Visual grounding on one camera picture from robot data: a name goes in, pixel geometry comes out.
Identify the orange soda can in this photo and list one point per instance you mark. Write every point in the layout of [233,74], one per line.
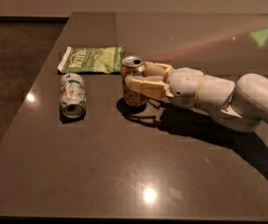
[132,69]

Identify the green and white soda can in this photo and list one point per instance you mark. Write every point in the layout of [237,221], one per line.
[72,96]

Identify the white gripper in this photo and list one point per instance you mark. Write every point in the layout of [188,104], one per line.
[186,84]

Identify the green Kettle chip bag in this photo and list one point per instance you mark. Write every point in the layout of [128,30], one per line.
[97,60]

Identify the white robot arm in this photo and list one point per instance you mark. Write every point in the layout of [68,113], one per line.
[241,105]

